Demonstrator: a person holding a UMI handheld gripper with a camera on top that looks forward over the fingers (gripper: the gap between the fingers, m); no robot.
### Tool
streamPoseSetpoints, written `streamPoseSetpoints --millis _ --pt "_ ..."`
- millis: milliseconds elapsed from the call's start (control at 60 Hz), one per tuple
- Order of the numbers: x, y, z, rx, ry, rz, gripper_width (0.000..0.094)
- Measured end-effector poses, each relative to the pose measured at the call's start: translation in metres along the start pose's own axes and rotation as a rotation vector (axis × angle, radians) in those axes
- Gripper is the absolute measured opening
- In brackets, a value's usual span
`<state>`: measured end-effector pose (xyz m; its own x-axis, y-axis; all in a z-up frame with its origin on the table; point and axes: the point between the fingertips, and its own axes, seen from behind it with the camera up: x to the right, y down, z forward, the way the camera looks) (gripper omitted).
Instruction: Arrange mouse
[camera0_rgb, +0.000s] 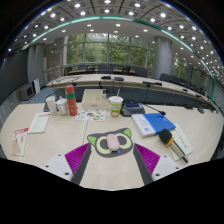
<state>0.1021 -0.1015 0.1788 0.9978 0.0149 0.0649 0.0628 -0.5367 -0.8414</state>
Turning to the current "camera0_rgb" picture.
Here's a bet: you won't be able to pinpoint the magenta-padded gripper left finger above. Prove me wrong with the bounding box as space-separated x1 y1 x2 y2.
42 143 93 186

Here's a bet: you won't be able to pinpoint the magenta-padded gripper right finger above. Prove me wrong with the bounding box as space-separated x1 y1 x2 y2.
132 143 183 186

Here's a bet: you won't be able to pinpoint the pink computer mouse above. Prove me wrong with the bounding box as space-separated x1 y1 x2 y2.
105 133 121 152

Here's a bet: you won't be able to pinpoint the grey cat-face mouse pad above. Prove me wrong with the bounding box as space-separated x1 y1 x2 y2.
86 127 134 158

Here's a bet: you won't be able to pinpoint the blue and white book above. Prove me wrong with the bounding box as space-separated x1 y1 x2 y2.
131 112 177 138

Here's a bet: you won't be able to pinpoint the white paper sheet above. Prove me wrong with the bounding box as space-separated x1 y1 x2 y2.
168 123 194 162

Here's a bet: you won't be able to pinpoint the colourful sticker sheet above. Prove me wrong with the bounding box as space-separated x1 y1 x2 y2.
75 109 107 122

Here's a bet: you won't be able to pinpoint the white booklet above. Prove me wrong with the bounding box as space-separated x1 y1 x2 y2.
27 111 52 135

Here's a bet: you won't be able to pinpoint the white lidded mug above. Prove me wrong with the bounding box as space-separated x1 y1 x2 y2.
55 96 69 117

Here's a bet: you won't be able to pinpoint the red and white brochure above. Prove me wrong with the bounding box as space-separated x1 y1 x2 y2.
11 127 30 158

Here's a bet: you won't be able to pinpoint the stack of white paper cups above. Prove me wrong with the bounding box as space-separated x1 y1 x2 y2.
45 95 58 117

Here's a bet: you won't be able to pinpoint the red bottle with green band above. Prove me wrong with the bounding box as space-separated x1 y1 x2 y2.
64 84 79 117

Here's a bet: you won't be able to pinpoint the beige cardboard box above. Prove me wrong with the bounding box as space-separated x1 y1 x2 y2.
81 88 110 111

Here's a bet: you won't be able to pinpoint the paper cup with straw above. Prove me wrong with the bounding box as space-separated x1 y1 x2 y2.
108 88 124 118

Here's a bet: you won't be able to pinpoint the long curved conference desk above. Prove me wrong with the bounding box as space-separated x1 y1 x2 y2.
46 73 224 108

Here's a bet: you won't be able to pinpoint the white standing board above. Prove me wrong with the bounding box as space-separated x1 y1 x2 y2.
32 78 42 95

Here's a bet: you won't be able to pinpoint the grey box monitor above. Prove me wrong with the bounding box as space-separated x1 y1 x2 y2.
19 84 35 102

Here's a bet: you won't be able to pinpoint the dark office chairs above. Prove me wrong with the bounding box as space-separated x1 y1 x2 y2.
64 63 224 108

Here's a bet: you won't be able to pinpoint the ceiling lights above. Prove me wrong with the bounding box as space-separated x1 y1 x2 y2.
8 0 224 81

